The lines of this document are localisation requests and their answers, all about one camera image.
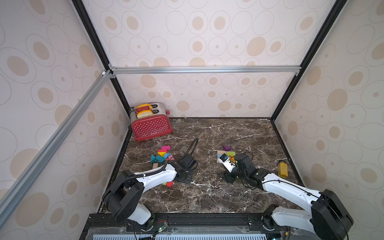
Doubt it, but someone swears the purple triangular block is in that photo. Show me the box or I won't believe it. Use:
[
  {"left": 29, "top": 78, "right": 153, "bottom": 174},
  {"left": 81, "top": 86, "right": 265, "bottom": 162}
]
[{"left": 223, "top": 145, "right": 232, "bottom": 152}]

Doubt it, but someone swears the natural wood rectangular block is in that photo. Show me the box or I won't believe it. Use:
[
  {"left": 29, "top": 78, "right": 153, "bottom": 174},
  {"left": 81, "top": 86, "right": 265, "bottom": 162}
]
[{"left": 217, "top": 151, "right": 227, "bottom": 156}]

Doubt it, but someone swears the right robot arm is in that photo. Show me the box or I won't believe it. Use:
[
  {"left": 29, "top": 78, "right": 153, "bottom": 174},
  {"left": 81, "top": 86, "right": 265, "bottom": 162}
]
[{"left": 218, "top": 153, "right": 354, "bottom": 240}]

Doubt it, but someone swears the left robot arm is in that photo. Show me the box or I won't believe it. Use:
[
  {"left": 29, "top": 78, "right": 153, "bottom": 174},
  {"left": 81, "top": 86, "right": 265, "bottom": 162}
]
[{"left": 102, "top": 159, "right": 197, "bottom": 225}]

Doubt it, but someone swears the light blue triangular block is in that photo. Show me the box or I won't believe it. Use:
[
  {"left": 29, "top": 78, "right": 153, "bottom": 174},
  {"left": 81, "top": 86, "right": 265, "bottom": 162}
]
[{"left": 163, "top": 153, "right": 171, "bottom": 159}]

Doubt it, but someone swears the red rectangular block lower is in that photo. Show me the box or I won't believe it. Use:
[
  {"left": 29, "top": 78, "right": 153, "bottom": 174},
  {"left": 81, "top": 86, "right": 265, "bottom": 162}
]
[{"left": 166, "top": 182, "right": 174, "bottom": 188}]

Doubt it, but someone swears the teal rectangular block upper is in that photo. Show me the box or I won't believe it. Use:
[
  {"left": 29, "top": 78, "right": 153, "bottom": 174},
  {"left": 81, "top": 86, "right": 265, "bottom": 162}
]
[{"left": 156, "top": 155, "right": 165, "bottom": 163}]

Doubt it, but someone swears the yellow triangular block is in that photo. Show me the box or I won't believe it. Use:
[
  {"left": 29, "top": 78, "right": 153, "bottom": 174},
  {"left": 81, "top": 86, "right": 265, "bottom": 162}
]
[{"left": 158, "top": 152, "right": 166, "bottom": 158}]

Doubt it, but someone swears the yellow toy bottle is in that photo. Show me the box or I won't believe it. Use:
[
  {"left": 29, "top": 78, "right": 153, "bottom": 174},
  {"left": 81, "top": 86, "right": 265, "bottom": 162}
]
[{"left": 278, "top": 160, "right": 289, "bottom": 179}]

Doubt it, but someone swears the red polka dot toy toaster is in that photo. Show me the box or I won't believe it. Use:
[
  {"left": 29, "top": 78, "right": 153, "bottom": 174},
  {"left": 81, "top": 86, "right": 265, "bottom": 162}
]
[{"left": 130, "top": 103, "right": 173, "bottom": 142}]

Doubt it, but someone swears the toy bread slice front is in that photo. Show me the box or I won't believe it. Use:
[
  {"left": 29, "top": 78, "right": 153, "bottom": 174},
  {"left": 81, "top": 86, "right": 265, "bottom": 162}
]
[{"left": 137, "top": 110, "right": 154, "bottom": 119}]

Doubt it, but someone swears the toy bread slice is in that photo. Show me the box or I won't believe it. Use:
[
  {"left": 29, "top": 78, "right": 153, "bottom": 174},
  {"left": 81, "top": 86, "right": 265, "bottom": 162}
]
[
  {"left": 137, "top": 110, "right": 154, "bottom": 119},
  {"left": 136, "top": 104, "right": 158, "bottom": 113}
]

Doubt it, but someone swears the toy bread slice rear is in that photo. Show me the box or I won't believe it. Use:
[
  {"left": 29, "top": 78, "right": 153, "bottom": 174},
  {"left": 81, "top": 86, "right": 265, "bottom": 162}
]
[{"left": 136, "top": 104, "right": 158, "bottom": 113}]

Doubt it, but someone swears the black corrugated cable hose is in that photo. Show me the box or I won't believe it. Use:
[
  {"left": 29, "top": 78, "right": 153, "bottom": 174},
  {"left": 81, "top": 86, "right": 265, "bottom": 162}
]
[{"left": 185, "top": 137, "right": 199, "bottom": 157}]

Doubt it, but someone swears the silver aluminium rail back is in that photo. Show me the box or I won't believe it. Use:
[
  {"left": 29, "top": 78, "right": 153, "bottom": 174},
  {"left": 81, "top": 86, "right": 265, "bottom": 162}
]
[{"left": 112, "top": 66, "right": 302, "bottom": 75}]

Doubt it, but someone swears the silver aluminium rail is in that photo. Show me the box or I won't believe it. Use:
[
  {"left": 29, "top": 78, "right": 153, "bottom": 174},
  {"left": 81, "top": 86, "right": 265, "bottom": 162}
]
[
  {"left": 112, "top": 66, "right": 302, "bottom": 75},
  {"left": 1, "top": 70, "right": 112, "bottom": 228}
]

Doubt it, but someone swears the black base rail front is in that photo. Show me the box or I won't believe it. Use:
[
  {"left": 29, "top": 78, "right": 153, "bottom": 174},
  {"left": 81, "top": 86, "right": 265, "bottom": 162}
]
[{"left": 80, "top": 213, "right": 291, "bottom": 240}]

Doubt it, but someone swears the silver aluminium rail left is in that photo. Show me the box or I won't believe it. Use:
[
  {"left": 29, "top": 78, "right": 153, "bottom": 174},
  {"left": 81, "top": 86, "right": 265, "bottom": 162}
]
[{"left": 1, "top": 70, "right": 112, "bottom": 228}]

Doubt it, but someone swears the black corner frame post right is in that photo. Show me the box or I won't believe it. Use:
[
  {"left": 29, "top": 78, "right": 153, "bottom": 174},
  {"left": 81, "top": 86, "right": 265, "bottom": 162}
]
[{"left": 270, "top": 0, "right": 349, "bottom": 122}]

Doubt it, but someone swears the black corner frame post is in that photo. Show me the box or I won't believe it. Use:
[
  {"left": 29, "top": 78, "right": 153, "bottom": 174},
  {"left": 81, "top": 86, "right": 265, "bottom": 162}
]
[
  {"left": 71, "top": 0, "right": 132, "bottom": 187},
  {"left": 270, "top": 0, "right": 349, "bottom": 122}
]

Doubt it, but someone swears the black corner frame post left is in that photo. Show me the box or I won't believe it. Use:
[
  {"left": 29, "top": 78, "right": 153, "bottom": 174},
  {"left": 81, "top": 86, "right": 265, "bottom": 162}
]
[{"left": 71, "top": 0, "right": 132, "bottom": 187}]

